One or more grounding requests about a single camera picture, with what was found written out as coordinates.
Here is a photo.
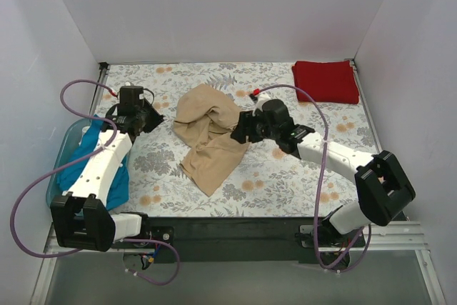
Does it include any beige t shirt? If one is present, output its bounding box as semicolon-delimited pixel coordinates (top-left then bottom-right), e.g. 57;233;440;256
174;84;249;196

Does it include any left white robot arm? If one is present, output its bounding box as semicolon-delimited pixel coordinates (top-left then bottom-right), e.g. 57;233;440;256
50;100;164;251

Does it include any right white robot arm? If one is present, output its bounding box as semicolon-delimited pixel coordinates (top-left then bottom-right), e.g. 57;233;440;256
231;111;416;246

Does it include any folded red t shirt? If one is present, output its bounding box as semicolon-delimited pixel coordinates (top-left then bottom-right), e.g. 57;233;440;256
291;61;359;104

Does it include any teal plastic basket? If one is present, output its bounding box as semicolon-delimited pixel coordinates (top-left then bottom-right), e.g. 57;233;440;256
46;119;91;206

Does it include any blue t shirt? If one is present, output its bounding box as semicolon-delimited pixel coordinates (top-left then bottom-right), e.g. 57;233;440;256
56;120;129;210

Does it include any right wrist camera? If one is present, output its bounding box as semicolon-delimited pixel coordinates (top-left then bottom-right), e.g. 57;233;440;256
261;99;288;126

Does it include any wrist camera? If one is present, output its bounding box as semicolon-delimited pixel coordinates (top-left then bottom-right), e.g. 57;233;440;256
118;86;144;107
261;99;288;126

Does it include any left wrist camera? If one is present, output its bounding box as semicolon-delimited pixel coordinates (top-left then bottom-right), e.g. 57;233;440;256
118;86;144;107

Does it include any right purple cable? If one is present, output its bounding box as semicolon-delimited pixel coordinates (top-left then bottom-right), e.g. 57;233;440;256
255;84;372;272

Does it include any purple cable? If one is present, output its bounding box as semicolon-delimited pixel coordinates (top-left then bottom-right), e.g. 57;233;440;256
9;79;181;286
255;84;372;272

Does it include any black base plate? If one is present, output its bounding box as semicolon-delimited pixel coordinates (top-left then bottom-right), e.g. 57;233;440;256
110;216;368;265

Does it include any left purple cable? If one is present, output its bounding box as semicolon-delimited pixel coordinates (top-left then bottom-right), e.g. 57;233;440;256
9;79;181;286

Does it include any aluminium frame rail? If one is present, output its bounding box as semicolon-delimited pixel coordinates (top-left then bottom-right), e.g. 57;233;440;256
44;221;429;254

